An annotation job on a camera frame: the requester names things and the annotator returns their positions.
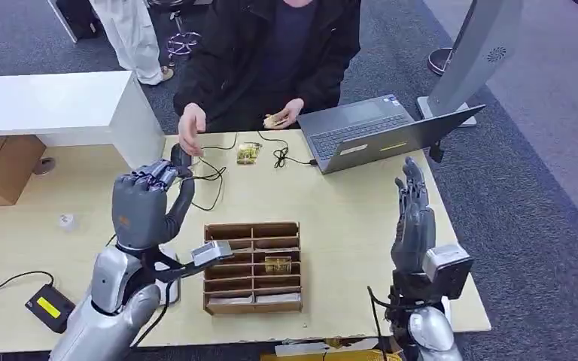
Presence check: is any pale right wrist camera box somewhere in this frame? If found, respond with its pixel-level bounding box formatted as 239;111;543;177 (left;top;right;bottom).
421;244;474;301

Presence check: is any grey standing kiosk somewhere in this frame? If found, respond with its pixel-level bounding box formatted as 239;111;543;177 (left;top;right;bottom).
417;0;525;129

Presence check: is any black laptop cable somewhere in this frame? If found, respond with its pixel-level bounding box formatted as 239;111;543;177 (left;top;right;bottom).
257;130;319;169

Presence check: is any grey laptop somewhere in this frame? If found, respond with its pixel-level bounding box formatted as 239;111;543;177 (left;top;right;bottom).
296;94;487;175

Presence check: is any round dark stand base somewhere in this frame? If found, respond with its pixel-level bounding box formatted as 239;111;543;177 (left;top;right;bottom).
427;48;455;77

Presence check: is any chrome stool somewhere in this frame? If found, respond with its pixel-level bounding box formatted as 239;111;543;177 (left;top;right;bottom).
149;0;203;69

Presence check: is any wooden card box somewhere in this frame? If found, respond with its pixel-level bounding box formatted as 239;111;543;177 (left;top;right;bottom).
202;221;304;316

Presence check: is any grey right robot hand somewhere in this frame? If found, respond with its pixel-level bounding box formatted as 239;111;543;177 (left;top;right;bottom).
390;156;437;275

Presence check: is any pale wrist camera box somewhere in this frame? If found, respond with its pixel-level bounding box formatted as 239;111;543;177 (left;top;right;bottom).
421;244;474;301
190;240;234;269

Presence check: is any black device cable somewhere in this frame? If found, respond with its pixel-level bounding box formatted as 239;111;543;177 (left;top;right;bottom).
0;271;56;296

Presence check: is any person's left hand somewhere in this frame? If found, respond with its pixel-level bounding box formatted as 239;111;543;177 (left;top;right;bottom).
263;98;306;131

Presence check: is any dark cabinet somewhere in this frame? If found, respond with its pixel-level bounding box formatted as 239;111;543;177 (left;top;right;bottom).
47;0;105;44

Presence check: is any black mouse cable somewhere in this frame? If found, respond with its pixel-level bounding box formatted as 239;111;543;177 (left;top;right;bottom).
189;132;240;212

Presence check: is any round grey floor disc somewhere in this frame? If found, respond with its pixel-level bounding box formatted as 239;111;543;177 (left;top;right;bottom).
32;156;57;176

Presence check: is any person in white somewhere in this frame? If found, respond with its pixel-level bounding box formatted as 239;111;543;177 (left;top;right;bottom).
89;0;175;86

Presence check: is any person's hand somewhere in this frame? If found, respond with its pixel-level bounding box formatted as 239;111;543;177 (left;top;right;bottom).
263;98;306;131
178;103;208;157

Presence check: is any person's right hand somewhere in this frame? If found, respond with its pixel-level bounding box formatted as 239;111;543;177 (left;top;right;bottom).
178;103;208;157

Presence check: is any black device with yellow label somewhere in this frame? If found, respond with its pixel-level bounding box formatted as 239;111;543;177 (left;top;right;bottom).
24;284;77;334

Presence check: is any yellow base part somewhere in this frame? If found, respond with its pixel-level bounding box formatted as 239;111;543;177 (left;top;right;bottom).
261;339;403;361

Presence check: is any brown cardboard box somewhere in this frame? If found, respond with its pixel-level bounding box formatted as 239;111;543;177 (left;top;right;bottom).
0;134;48;208

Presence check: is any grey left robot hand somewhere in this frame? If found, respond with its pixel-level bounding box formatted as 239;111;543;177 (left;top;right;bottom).
111;158;196;250

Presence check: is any white cabinet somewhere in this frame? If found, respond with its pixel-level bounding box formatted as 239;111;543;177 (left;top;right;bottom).
0;70;166;171

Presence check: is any white card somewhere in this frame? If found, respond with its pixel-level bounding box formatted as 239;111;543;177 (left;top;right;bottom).
208;295;253;306
256;293;302;305

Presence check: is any gold printed card stack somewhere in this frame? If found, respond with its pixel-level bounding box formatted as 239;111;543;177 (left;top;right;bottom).
235;141;263;166

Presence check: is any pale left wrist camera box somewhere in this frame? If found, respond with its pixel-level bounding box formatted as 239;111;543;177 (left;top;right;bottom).
190;240;234;269

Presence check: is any black computer mouse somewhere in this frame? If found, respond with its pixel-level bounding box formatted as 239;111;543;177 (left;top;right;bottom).
170;143;193;173

